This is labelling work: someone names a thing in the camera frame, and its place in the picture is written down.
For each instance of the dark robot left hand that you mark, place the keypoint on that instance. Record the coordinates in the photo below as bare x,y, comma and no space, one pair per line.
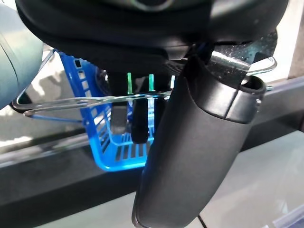
190,142

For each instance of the blue plastic shopping basket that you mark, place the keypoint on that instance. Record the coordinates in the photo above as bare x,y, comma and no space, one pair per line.
118,164

